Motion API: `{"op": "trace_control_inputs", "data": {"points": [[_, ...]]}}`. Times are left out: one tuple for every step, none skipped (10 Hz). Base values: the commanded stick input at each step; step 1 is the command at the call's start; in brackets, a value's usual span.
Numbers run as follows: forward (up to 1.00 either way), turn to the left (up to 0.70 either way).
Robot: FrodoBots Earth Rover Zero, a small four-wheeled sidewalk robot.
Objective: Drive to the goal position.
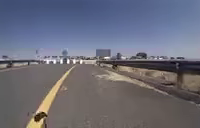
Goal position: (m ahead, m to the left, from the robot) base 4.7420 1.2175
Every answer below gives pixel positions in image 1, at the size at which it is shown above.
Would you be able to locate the row of white barriers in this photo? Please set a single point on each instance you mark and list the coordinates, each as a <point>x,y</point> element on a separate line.
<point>69,61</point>

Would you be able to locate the dark tree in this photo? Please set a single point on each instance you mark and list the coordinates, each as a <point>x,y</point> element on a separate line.
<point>141,55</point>

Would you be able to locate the grey building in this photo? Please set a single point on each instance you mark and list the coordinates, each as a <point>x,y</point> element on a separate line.
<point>103,53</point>

